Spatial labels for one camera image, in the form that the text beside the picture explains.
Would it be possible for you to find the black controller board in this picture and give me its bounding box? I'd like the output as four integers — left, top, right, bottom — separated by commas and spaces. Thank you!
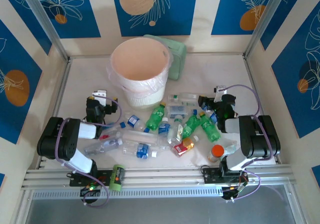
221, 183, 247, 201
79, 185, 101, 197

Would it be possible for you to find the pale green plastic lid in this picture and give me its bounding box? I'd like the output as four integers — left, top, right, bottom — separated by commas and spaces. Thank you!
142, 34, 188, 81

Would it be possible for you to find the large clear plastic bottle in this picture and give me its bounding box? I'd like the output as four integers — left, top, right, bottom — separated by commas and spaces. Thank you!
119, 130, 173, 151

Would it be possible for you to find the aluminium frame post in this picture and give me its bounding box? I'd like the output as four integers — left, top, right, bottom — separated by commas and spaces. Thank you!
243, 0, 291, 59
18, 0, 70, 62

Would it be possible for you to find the clear bottle green cap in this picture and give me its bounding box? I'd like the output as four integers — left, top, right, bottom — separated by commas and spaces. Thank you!
166, 118, 187, 144

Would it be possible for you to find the thin aluminium rail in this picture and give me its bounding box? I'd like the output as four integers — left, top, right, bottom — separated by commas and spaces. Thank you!
67, 54, 247, 60

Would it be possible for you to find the clear bottle pale blue label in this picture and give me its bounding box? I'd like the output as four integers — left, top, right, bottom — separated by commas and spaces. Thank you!
166, 105, 198, 119

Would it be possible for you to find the clear bottle dark label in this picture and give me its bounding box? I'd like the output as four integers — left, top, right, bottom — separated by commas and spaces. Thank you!
83, 137, 124, 156

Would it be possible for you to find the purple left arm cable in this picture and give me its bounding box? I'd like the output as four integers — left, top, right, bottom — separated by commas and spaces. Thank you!
55, 96, 123, 209

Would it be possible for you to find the orange cap bottle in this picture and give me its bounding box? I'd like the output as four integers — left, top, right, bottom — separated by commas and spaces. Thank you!
207, 144, 225, 163

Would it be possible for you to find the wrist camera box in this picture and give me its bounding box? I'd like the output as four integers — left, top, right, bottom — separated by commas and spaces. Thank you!
213, 85, 228, 97
91, 90, 108, 100

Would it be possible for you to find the crumpled clear plastic bottle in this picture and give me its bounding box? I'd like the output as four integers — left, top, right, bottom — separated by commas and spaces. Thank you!
222, 140, 240, 157

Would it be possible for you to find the clear plastic bin liner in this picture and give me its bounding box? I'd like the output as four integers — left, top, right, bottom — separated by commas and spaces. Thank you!
106, 37, 175, 96

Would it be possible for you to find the clear bottle green label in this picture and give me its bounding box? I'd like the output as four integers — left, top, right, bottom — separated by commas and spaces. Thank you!
167, 92, 198, 107

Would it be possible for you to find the white plastic bucket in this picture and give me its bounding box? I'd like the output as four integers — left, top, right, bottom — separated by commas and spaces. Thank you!
110, 37, 171, 111

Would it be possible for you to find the red gold tea bottle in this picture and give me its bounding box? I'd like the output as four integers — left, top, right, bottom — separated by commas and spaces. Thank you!
170, 135, 200, 160

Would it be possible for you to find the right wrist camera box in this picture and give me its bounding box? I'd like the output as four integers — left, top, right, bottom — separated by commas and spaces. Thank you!
213, 85, 228, 97

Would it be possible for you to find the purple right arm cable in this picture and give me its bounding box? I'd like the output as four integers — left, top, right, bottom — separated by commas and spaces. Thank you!
224, 84, 275, 201

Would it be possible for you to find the long aluminium base rail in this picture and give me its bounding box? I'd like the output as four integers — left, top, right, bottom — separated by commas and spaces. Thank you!
21, 167, 293, 190

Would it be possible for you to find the green tape roll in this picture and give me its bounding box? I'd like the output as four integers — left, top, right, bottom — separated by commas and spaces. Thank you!
108, 164, 126, 191

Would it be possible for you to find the blue label bottle white cap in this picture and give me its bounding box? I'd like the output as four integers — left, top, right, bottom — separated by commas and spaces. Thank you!
157, 117, 173, 147
122, 140, 158, 159

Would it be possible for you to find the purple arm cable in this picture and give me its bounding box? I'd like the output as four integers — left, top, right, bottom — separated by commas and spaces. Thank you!
224, 84, 275, 201
55, 96, 123, 209

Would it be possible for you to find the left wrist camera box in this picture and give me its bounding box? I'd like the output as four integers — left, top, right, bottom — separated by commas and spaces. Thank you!
91, 90, 108, 100

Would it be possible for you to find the grey slotted cable duct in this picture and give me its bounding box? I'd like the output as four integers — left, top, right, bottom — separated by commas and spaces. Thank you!
31, 186, 224, 200

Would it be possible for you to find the green Sprite bottle yellow cap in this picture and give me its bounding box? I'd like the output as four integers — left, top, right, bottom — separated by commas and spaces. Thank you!
145, 103, 168, 132
181, 113, 201, 139
198, 111, 223, 143

